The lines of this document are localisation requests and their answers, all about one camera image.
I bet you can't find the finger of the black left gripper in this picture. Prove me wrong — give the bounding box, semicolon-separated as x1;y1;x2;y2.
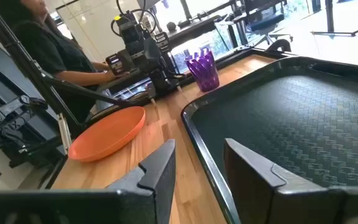
105;53;127;76
155;31;170;53

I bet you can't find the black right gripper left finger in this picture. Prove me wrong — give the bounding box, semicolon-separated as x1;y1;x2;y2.
106;139;177;224

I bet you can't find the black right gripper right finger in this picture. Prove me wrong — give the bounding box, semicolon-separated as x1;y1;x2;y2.
224;138;344;224

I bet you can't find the purple faceted plastic cup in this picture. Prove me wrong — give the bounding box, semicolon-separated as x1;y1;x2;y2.
184;48;221;93

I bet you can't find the orange plastic plate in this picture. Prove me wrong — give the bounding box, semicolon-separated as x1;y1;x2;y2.
68;106;147;163

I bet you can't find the dark green textured tray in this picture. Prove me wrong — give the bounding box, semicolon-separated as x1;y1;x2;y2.
180;55;358;224

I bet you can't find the black office desk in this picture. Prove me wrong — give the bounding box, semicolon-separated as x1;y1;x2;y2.
166;14;226;49

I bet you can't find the person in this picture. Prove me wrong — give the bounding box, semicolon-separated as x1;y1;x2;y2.
0;0;130;125

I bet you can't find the blue office chair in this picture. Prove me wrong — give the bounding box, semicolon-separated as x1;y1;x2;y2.
246;0;294;48

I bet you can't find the black floor stand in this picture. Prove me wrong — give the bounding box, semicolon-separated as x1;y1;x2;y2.
310;0;358;37

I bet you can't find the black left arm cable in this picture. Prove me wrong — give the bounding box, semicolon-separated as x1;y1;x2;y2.
110;0;158;37

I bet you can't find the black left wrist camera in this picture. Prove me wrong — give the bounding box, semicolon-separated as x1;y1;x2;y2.
116;11;140;40

